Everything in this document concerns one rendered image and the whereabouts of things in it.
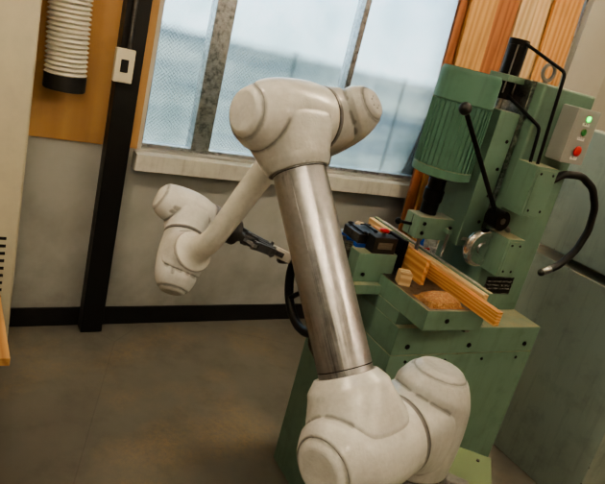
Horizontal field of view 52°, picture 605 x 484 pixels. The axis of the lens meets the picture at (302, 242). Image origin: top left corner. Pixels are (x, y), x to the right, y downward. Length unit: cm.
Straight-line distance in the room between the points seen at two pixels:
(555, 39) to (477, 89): 211
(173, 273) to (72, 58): 117
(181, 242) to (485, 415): 120
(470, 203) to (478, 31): 166
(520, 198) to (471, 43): 164
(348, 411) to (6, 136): 170
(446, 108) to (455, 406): 91
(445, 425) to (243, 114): 66
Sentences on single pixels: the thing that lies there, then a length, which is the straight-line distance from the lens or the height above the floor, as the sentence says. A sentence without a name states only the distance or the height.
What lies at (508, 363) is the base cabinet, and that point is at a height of 67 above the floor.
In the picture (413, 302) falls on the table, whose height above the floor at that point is 89.
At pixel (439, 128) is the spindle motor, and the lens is 182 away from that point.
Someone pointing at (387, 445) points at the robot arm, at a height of 90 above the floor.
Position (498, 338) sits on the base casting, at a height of 76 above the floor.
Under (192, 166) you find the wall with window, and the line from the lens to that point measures 284.
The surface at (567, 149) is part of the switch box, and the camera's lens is 197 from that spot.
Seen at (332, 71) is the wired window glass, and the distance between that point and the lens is 320.
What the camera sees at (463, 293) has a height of 93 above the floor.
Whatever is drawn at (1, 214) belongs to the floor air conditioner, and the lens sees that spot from 249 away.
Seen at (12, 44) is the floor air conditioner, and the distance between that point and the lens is 235.
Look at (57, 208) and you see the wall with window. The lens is 283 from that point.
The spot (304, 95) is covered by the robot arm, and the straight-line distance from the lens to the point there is 113.
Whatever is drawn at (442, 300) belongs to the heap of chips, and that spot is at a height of 92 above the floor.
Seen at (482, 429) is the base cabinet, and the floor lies 41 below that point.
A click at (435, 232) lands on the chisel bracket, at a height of 102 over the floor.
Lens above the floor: 149
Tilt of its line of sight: 18 degrees down
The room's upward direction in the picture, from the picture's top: 14 degrees clockwise
